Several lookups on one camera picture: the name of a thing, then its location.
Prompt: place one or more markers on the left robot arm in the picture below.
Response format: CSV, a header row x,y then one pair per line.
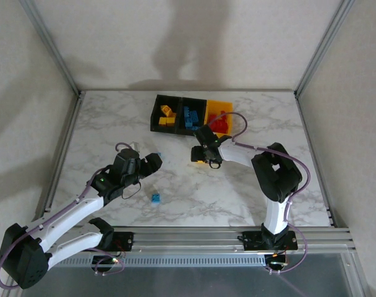
x,y
67,213

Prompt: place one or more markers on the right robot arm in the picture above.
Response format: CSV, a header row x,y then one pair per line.
x,y
276,216

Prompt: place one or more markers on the black plastic bin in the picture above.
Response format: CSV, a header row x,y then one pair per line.
x,y
163,130
198,106

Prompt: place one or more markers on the yellow plastic bin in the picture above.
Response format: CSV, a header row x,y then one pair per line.
x,y
219,106

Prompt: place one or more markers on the black controller box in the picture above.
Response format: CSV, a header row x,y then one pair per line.
x,y
103,260
274,261

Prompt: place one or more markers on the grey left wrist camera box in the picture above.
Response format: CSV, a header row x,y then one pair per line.
x,y
136,146

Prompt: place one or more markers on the aluminium side frame rail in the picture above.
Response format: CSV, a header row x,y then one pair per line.
x,y
310,139
65,139

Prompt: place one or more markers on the aluminium front frame rail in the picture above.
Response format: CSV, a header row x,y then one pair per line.
x,y
191,239

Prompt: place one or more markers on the aluminium frame post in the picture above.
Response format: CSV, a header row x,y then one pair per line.
x,y
51,46
324,46

